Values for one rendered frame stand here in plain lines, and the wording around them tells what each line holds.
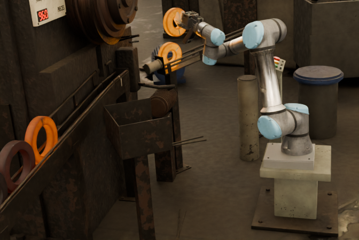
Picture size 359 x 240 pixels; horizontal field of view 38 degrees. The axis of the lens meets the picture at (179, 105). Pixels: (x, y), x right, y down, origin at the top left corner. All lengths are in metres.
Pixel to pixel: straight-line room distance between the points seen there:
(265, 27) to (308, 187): 0.78
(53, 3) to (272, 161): 1.21
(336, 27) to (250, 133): 1.52
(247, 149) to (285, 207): 0.70
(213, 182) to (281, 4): 2.39
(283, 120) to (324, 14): 2.05
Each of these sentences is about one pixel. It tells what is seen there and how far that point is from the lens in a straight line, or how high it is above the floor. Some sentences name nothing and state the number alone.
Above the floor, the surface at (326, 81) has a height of 0.41.
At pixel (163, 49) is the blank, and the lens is 2.92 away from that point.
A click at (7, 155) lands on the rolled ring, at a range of 1.83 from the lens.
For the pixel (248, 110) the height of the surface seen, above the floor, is 0.33.
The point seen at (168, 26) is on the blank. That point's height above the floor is 0.89.
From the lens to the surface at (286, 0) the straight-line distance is 4.96.
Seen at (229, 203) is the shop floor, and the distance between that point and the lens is 2.81.
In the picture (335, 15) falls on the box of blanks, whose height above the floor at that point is 0.64.
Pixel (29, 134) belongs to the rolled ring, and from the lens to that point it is 1.96.
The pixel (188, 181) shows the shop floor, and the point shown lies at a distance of 3.05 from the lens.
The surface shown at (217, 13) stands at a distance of 5.20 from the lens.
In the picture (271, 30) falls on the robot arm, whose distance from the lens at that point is 2.38.
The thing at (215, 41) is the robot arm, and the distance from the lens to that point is 2.62.
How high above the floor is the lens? 1.42
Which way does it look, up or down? 19 degrees down
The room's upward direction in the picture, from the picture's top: 4 degrees counter-clockwise
